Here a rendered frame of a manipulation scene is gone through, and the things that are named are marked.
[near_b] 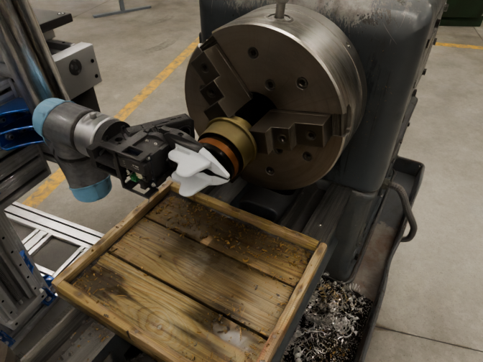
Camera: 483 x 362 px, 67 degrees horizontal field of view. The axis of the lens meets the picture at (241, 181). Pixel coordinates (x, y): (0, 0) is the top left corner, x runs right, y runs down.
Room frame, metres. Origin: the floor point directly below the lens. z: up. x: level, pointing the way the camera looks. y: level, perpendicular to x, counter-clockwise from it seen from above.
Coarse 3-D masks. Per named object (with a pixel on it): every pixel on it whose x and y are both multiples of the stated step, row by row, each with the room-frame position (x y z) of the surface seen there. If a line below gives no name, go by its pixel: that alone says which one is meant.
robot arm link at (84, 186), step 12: (60, 168) 0.54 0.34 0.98; (72, 168) 0.50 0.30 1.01; (84, 168) 0.50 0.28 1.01; (72, 180) 0.50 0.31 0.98; (84, 180) 0.50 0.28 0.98; (96, 180) 0.51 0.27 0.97; (108, 180) 0.53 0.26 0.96; (84, 192) 0.50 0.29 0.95; (96, 192) 0.51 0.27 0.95; (108, 192) 0.53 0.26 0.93
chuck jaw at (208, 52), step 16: (208, 48) 0.57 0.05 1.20; (192, 64) 0.58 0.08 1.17; (208, 64) 0.56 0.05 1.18; (224, 64) 0.57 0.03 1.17; (208, 80) 0.56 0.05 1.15; (224, 80) 0.55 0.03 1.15; (240, 80) 0.57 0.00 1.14; (208, 96) 0.54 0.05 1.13; (224, 96) 0.52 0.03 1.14; (240, 96) 0.54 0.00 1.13; (208, 112) 0.51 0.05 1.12; (224, 112) 0.50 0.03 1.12
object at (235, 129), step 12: (216, 120) 0.49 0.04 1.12; (228, 120) 0.48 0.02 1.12; (240, 120) 0.50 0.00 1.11; (204, 132) 0.47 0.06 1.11; (216, 132) 0.45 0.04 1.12; (228, 132) 0.45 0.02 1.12; (240, 132) 0.46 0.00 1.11; (204, 144) 0.43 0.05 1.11; (216, 144) 0.43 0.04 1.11; (228, 144) 0.44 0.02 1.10; (240, 144) 0.44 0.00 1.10; (252, 144) 0.46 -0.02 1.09; (216, 156) 0.42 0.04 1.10; (228, 156) 0.42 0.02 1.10; (240, 156) 0.44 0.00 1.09; (252, 156) 0.46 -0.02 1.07; (228, 168) 0.41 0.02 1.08; (240, 168) 0.44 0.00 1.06
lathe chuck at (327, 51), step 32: (224, 32) 0.59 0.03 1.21; (256, 32) 0.56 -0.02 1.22; (288, 32) 0.54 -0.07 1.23; (320, 32) 0.58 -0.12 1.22; (256, 64) 0.56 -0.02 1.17; (288, 64) 0.53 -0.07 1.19; (320, 64) 0.51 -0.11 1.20; (352, 64) 0.57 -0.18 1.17; (192, 96) 0.63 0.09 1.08; (256, 96) 0.65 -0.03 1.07; (288, 96) 0.53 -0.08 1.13; (320, 96) 0.51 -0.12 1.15; (352, 96) 0.52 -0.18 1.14; (352, 128) 0.52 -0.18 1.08; (256, 160) 0.56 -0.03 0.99; (288, 160) 0.53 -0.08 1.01; (320, 160) 0.50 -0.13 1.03
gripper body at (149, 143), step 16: (112, 128) 0.48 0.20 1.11; (96, 144) 0.45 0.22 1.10; (112, 144) 0.45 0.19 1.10; (128, 144) 0.43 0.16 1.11; (144, 144) 0.43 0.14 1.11; (160, 144) 0.43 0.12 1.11; (96, 160) 0.44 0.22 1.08; (112, 160) 0.43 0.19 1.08; (128, 160) 0.40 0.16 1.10; (144, 160) 0.40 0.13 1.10; (160, 160) 0.43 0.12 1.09; (144, 176) 0.40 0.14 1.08; (160, 176) 0.42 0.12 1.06
